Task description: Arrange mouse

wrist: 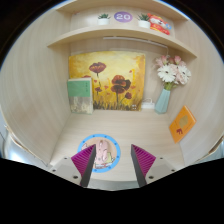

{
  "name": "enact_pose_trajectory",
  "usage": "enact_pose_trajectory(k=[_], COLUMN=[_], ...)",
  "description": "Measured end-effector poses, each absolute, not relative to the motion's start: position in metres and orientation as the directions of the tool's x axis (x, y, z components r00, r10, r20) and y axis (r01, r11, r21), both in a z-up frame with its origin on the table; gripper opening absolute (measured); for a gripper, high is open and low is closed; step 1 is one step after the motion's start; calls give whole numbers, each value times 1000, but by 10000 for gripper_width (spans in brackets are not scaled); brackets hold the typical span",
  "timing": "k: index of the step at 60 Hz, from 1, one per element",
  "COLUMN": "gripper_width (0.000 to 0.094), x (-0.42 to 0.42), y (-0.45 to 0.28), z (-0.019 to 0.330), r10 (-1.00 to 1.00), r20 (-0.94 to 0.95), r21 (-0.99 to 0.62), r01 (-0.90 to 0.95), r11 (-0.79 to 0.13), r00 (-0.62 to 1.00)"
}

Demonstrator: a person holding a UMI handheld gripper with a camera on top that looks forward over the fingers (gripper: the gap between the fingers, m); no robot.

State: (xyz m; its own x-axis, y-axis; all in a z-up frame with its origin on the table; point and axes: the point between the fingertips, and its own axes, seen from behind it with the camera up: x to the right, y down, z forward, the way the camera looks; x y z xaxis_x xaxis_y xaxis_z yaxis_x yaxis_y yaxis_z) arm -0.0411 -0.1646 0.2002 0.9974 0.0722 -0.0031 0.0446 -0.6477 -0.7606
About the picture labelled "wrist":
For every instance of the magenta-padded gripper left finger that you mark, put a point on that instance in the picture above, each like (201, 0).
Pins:
(78, 165)

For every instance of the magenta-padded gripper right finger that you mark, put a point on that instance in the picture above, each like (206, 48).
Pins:
(150, 165)

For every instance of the pink computer mouse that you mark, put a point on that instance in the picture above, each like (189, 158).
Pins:
(103, 153)

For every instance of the round blue-rimmed cartoon mouse pad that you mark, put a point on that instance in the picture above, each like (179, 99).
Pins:
(115, 150)

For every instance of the orange booklet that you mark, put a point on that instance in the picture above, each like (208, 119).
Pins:
(182, 124)

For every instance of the white power strip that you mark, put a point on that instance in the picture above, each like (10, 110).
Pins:
(147, 106)

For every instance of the teal faceted vase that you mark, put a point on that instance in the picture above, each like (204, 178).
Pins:
(162, 101)

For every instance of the green covered book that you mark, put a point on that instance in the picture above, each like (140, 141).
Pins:
(80, 95)

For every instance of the yellow poppy flower painting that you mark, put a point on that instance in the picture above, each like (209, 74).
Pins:
(113, 80)

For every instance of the white and pink flowers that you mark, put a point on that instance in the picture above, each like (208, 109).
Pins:
(173, 71)

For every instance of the wooden shelf with decorations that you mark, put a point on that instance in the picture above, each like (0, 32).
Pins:
(116, 32)

